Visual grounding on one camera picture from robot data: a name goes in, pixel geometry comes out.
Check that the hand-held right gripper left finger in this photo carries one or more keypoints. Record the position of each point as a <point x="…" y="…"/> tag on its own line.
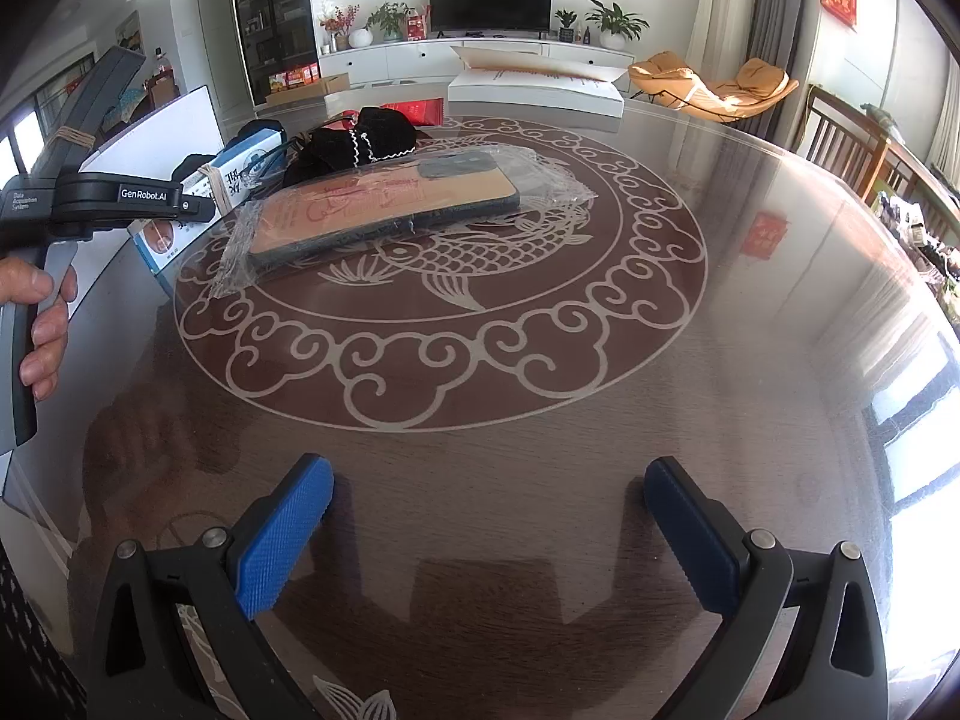
<point x="289" y="532"/>

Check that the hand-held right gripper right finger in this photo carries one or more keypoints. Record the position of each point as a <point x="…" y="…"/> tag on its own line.
<point x="690" y="532"/>

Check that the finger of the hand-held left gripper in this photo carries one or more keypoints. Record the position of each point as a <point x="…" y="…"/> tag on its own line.
<point x="199" y="163"/>

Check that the large white cardboard box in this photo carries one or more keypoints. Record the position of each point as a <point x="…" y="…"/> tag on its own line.
<point x="180" y="116"/>

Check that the blue white carton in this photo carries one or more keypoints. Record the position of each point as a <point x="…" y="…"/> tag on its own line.
<point x="251" y="157"/>

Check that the black velvet pouch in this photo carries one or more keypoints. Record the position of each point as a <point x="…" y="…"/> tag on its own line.
<point x="319" y="157"/>
<point x="386" y="131"/>

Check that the phone case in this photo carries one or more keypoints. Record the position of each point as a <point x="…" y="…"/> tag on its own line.
<point x="375" y="214"/>

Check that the person's left hand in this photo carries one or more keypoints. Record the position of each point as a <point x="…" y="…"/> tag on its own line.
<point x="45" y="330"/>

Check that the white room door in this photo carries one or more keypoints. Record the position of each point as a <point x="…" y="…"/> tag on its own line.
<point x="221" y="37"/>

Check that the red orange carton row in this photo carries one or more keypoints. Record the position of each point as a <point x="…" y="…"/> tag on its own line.
<point x="294" y="77"/>

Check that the brown cardboard box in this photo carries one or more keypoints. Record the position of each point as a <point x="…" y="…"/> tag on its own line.
<point x="315" y="88"/>

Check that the black glass display cabinet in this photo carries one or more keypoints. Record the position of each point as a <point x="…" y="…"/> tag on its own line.
<point x="274" y="15"/>

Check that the red flowers in vase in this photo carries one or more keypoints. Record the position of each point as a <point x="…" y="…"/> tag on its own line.
<point x="337" y="26"/>

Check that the round white vase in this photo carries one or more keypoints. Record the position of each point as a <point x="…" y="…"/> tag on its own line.
<point x="360" y="37"/>

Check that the bushy green potted plant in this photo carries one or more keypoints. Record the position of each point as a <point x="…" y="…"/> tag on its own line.
<point x="386" y="19"/>

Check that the red gift bag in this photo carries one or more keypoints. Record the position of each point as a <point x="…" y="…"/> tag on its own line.
<point x="418" y="24"/>

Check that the white television cabinet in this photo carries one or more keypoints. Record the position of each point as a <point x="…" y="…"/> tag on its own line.
<point x="450" y="56"/>

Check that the black television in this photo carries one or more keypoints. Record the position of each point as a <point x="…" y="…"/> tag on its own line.
<point x="491" y="4"/>

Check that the flat white box open lid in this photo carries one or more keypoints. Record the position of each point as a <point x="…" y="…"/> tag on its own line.
<point x="532" y="94"/>

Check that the cluttered wooden side table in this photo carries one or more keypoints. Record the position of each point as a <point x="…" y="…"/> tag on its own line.
<point x="919" y="217"/>

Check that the small dark-pot plant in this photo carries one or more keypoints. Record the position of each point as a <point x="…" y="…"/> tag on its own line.
<point x="565" y="24"/>

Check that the wooden slatted chair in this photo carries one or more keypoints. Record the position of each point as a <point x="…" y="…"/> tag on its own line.
<point x="847" y="142"/>

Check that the leafy plant white pot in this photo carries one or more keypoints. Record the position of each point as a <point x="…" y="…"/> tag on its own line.
<point x="615" y="22"/>

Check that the orange lounge chair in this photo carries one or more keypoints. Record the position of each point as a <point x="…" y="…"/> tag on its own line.
<point x="712" y="86"/>

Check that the white sheer curtain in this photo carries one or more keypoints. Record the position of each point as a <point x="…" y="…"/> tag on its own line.
<point x="946" y="105"/>

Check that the grey curtain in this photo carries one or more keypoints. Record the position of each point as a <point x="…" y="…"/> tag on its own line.
<point x="784" y="7"/>

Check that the framed wall painting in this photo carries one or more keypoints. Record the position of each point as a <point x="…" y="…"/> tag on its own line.
<point x="129" y="31"/>

